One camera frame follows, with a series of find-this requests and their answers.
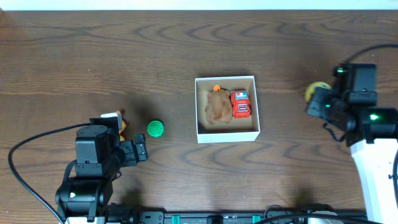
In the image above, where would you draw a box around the yellow letter ball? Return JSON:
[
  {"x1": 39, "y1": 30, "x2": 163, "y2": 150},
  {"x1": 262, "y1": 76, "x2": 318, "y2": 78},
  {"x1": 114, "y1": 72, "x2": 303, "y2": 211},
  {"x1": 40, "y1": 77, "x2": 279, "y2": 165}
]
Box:
[{"x1": 305, "y1": 82, "x2": 331, "y2": 103}]

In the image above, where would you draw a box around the brown plush bear toy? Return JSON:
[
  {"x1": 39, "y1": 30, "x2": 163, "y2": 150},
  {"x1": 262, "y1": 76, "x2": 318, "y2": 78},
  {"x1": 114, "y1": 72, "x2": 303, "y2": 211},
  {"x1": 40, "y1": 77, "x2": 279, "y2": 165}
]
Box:
[{"x1": 205, "y1": 83, "x2": 233, "y2": 125}]

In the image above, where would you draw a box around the red toy fire truck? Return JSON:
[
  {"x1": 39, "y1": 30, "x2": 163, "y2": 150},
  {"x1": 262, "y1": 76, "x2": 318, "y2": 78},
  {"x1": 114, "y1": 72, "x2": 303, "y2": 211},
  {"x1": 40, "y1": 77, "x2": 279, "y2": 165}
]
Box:
[{"x1": 230, "y1": 90, "x2": 252, "y2": 119}]

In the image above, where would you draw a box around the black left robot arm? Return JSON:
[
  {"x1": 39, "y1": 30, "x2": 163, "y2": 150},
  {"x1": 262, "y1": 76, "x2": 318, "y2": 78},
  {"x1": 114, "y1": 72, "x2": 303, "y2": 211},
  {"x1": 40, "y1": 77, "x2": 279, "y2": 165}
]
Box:
[{"x1": 55, "y1": 113, "x2": 148, "y2": 223}]

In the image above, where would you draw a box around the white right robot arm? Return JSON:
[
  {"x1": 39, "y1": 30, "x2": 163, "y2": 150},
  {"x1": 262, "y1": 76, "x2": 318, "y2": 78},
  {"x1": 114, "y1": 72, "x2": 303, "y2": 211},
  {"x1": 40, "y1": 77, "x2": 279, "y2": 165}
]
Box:
[{"x1": 305, "y1": 63, "x2": 397, "y2": 223}]

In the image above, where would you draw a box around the green ridged ball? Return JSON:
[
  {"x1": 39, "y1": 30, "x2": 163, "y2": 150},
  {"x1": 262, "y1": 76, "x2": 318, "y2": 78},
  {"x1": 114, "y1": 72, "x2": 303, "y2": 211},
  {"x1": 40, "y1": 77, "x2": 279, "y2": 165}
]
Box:
[{"x1": 147, "y1": 120, "x2": 164, "y2": 138}]

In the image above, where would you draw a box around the white cardboard box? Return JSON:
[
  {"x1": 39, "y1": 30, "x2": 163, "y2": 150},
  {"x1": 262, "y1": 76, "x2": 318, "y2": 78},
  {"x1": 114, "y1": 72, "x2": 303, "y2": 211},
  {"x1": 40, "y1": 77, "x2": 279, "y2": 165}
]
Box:
[{"x1": 195, "y1": 76, "x2": 261, "y2": 144}]

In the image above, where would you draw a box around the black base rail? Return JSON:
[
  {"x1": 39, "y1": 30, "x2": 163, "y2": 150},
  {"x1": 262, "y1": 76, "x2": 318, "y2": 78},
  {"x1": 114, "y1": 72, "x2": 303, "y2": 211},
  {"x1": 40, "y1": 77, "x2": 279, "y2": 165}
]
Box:
[{"x1": 104, "y1": 203, "x2": 368, "y2": 224}]

